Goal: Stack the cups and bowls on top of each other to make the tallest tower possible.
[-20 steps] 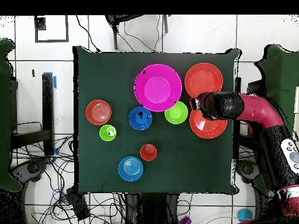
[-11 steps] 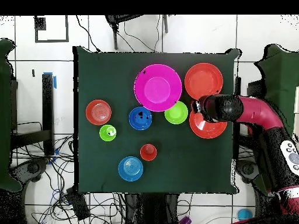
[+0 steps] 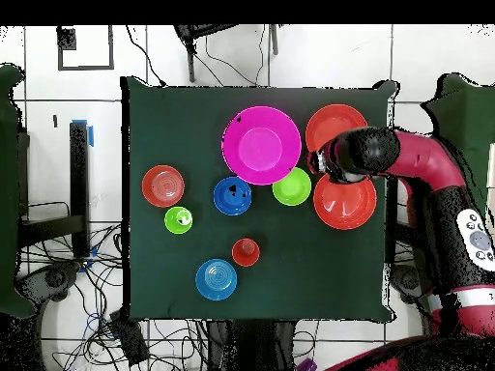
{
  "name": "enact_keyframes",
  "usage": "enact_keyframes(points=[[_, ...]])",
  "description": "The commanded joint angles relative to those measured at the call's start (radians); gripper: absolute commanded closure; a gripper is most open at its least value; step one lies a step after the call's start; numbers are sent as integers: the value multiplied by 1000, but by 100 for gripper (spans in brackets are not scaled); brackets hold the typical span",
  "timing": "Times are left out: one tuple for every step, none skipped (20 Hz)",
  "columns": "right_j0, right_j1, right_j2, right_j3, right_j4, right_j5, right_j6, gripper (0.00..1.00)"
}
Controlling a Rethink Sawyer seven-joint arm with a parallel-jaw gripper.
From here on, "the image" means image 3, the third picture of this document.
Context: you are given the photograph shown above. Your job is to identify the large pink bowl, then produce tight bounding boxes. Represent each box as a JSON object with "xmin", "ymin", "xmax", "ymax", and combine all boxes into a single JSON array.
[{"xmin": 220, "ymin": 105, "xmax": 303, "ymax": 186}]

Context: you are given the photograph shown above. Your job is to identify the large orange bowl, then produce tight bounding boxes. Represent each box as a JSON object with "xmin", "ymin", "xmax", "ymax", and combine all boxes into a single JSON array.
[
  {"xmin": 312, "ymin": 173, "xmax": 378, "ymax": 231},
  {"xmin": 305, "ymin": 103, "xmax": 368, "ymax": 154}
]

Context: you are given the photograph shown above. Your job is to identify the dark blue bowl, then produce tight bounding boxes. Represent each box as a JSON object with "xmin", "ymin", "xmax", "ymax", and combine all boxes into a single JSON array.
[{"xmin": 213, "ymin": 176, "xmax": 253, "ymax": 216}]

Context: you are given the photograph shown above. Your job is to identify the orange cup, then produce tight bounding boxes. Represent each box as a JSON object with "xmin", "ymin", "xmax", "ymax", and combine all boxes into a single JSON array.
[{"xmin": 231, "ymin": 237, "xmax": 261, "ymax": 268}]

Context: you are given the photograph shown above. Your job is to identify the green bowl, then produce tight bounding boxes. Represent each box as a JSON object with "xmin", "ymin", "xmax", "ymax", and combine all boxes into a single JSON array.
[{"xmin": 272, "ymin": 166, "xmax": 312, "ymax": 207}]

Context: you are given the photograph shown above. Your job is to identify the green cup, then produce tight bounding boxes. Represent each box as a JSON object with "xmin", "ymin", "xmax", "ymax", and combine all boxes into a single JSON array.
[{"xmin": 163, "ymin": 206, "xmax": 194, "ymax": 236}]

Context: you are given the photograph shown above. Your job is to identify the small light blue bowl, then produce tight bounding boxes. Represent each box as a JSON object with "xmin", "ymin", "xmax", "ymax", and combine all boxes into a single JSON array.
[{"xmin": 194, "ymin": 258, "xmax": 238, "ymax": 301}]

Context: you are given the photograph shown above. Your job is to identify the small orange bowl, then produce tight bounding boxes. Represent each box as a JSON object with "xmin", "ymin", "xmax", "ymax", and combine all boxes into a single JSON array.
[{"xmin": 141, "ymin": 164, "xmax": 186, "ymax": 209}]

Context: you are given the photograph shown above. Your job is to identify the dark green table cloth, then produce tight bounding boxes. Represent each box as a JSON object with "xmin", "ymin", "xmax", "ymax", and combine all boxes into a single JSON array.
[{"xmin": 120, "ymin": 75, "xmax": 399, "ymax": 323}]

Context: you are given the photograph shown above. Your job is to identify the black power strip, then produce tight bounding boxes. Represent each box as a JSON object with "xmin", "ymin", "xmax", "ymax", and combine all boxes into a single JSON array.
[{"xmin": 109, "ymin": 309, "xmax": 151, "ymax": 366}]

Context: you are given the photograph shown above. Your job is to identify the green cloth on side table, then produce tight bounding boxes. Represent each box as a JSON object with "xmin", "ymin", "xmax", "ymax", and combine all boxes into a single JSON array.
[
  {"xmin": 420, "ymin": 72, "xmax": 495, "ymax": 212},
  {"xmin": 0, "ymin": 63, "xmax": 38, "ymax": 320}
]

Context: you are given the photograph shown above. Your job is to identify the cable tangle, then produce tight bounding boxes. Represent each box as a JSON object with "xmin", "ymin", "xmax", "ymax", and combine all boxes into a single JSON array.
[{"xmin": 18, "ymin": 221, "xmax": 210, "ymax": 371}]

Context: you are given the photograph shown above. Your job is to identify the black table frame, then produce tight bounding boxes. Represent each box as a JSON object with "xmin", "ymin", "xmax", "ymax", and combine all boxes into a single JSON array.
[{"xmin": 16, "ymin": 119, "xmax": 95, "ymax": 259}]

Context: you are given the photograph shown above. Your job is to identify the grey pedestal foot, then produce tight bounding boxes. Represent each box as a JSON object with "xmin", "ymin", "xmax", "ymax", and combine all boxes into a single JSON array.
[
  {"xmin": 15, "ymin": 261, "xmax": 82, "ymax": 303},
  {"xmin": 390, "ymin": 264, "xmax": 428, "ymax": 304}
]

